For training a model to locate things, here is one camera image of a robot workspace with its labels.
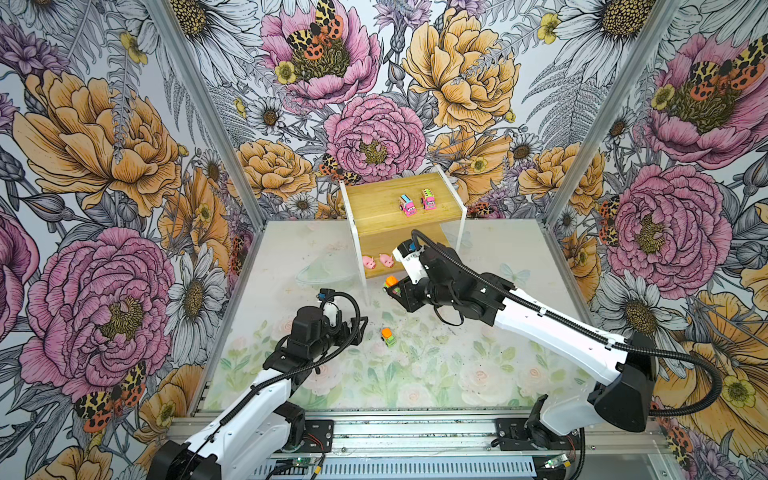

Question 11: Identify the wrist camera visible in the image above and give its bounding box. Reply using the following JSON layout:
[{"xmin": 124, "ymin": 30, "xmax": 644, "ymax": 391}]
[
  {"xmin": 317, "ymin": 288, "xmax": 335, "ymax": 301},
  {"xmin": 393, "ymin": 240, "xmax": 427, "ymax": 285}
]

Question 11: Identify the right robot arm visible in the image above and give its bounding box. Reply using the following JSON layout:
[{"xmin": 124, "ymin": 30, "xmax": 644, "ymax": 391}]
[{"xmin": 386, "ymin": 240, "xmax": 656, "ymax": 449}]

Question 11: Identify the pink green toy truck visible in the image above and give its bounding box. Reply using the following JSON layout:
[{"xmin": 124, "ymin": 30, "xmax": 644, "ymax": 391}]
[{"xmin": 421, "ymin": 188, "xmax": 436, "ymax": 210}]

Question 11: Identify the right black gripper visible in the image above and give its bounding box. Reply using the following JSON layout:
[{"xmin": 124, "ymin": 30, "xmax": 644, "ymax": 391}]
[{"xmin": 386, "ymin": 275, "xmax": 457, "ymax": 312}]

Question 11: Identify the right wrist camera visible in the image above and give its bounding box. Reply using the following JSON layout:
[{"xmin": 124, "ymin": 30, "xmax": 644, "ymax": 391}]
[{"xmin": 393, "ymin": 240, "xmax": 427, "ymax": 285}]

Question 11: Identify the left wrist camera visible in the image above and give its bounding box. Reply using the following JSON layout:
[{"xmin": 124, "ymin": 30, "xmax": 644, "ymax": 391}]
[{"xmin": 317, "ymin": 288, "xmax": 335, "ymax": 301}]

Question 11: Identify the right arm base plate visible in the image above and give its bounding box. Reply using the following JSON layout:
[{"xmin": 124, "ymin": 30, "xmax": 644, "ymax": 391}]
[{"xmin": 491, "ymin": 417, "xmax": 582, "ymax": 451}]

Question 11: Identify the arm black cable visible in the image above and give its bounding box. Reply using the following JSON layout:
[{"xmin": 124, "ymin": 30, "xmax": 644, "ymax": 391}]
[
  {"xmin": 215, "ymin": 289, "xmax": 365, "ymax": 427},
  {"xmin": 410, "ymin": 229, "xmax": 724, "ymax": 418}
]

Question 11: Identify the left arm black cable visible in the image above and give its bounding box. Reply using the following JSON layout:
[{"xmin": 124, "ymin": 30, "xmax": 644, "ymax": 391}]
[{"xmin": 215, "ymin": 289, "xmax": 365, "ymax": 427}]

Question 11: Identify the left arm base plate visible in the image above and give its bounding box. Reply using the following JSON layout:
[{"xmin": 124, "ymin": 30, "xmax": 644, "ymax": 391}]
[{"xmin": 275, "ymin": 419, "xmax": 335, "ymax": 454}]

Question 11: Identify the bamboo two-tier shelf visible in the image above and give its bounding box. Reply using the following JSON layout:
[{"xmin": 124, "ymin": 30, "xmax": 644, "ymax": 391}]
[{"xmin": 341, "ymin": 167, "xmax": 467, "ymax": 284}]

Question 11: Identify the aluminium front rail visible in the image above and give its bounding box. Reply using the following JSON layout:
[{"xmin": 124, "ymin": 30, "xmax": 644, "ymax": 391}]
[{"xmin": 157, "ymin": 409, "xmax": 667, "ymax": 460}]

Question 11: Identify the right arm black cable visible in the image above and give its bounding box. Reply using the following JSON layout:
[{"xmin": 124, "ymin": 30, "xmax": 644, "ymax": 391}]
[{"xmin": 410, "ymin": 229, "xmax": 724, "ymax": 418}]

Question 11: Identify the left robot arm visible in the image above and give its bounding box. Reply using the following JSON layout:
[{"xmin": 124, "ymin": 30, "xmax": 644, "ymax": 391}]
[{"xmin": 147, "ymin": 292, "xmax": 368, "ymax": 479}]

